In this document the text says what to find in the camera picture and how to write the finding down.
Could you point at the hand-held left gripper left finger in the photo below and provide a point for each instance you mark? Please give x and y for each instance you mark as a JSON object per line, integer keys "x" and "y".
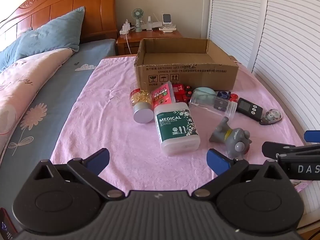
{"x": 98, "y": 161}

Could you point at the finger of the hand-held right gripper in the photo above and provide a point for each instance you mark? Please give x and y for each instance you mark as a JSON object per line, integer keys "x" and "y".
{"x": 277, "y": 150}
{"x": 312, "y": 136}

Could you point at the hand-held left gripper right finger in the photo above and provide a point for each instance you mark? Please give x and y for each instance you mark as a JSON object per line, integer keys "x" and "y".
{"x": 217, "y": 162}

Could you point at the grey toy animal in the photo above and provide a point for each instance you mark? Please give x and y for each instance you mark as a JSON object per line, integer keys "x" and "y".
{"x": 232, "y": 138}

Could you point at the black digital timer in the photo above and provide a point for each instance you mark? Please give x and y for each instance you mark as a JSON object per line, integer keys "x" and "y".
{"x": 248, "y": 108}

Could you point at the green label cotton swab box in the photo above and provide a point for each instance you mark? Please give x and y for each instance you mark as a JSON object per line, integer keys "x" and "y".
{"x": 176, "y": 127}

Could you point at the yellow capsule bottle silver lid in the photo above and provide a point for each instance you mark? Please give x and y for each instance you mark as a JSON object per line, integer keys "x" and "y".
{"x": 141, "y": 105}

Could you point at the brown cardboard box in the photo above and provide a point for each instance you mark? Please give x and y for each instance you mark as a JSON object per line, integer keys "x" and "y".
{"x": 185, "y": 73}

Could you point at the pink cloth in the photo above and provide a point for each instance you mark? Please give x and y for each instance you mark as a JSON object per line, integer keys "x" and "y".
{"x": 112, "y": 105}

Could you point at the teal round case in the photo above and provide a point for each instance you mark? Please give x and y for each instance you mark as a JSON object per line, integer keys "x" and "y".
{"x": 203, "y": 92}

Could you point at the blue floral bedsheet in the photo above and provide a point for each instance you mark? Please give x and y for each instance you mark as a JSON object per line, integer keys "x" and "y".
{"x": 57, "y": 92}

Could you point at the white louvered closet door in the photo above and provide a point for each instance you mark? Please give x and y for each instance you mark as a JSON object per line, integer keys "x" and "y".
{"x": 237, "y": 17}
{"x": 295, "y": 55}

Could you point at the pink plastic box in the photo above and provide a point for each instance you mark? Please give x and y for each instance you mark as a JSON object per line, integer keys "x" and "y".
{"x": 162, "y": 96}

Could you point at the pink quilt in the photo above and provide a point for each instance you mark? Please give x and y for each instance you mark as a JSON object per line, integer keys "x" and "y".
{"x": 25, "y": 80}

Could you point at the white power strip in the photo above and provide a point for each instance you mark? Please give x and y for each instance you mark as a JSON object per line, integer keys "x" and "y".
{"x": 124, "y": 30}

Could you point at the large blue pillow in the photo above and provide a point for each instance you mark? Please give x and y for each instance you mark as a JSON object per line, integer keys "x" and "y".
{"x": 52, "y": 35}

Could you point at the wooden nightstand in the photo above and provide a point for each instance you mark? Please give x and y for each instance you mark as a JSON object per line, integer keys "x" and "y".
{"x": 152, "y": 36}

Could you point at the white remote control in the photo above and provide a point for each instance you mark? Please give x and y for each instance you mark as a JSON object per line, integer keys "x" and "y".
{"x": 166, "y": 28}
{"x": 168, "y": 31}

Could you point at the small blue pillow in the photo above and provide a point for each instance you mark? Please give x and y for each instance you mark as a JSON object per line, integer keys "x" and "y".
{"x": 10, "y": 52}

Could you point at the small green desk fan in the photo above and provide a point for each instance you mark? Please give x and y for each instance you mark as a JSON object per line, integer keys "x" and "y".
{"x": 137, "y": 15}

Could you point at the wooden headboard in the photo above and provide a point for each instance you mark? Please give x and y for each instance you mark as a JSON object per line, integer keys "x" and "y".
{"x": 62, "y": 5}

